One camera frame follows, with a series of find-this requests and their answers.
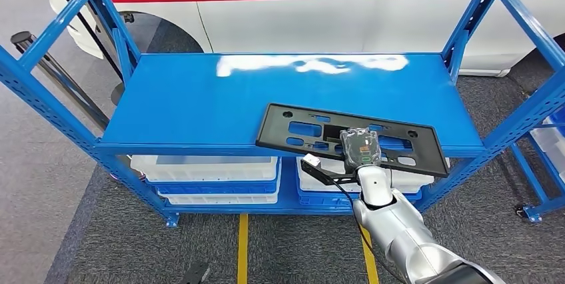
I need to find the blue wheeled metal rack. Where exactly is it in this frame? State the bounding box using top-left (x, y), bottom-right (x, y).
top-left (510, 109), bottom-right (565, 223)

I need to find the yellow floor tape square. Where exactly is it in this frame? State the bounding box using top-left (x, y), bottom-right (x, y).
top-left (237, 214), bottom-right (380, 284)

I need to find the black plastic plate frame part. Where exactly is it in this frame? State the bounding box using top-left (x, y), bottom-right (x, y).
top-left (255, 103), bottom-right (450, 179)

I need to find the translucent white plastic bin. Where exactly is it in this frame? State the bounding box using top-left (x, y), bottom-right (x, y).
top-left (130, 155), bottom-right (280, 182)
top-left (158, 189), bottom-right (280, 205)
top-left (296, 157), bottom-right (451, 186)
top-left (529, 125), bottom-right (565, 175)
top-left (300, 178), bottom-right (436, 195)

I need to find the white car red stripe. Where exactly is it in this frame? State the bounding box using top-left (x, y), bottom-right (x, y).
top-left (44, 0), bottom-right (565, 77)

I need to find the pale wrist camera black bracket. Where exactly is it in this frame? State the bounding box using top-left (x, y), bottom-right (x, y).
top-left (300, 153), bottom-right (358, 187)

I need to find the black flat robot foot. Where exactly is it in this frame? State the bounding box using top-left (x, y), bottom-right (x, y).
top-left (179, 262), bottom-right (211, 284)

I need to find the blue metal shelf rack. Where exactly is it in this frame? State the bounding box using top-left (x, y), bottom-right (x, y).
top-left (0, 0), bottom-right (565, 229)

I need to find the black tripod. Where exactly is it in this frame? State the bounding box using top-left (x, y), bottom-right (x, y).
top-left (11, 31), bottom-right (111, 131)

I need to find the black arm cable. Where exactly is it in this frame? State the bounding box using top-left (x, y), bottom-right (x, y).
top-left (332, 178), bottom-right (405, 284)

